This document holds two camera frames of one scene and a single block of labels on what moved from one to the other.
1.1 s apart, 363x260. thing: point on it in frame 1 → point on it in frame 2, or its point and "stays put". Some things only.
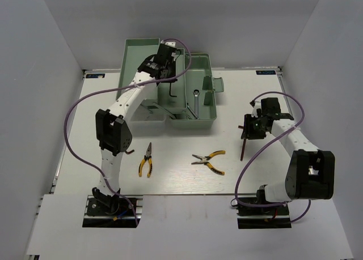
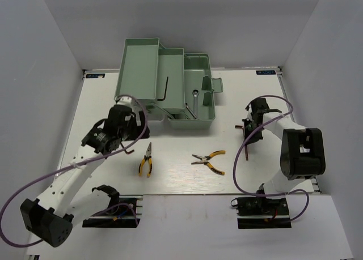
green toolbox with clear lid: (190, 102) stays put
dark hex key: (244, 145) → (237, 126)
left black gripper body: (172, 68) → (133, 131)
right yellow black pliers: (205, 158) stays put
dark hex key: (170, 91) → (165, 91)
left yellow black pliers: (147, 156) stays put
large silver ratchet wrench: (196, 93) stays put
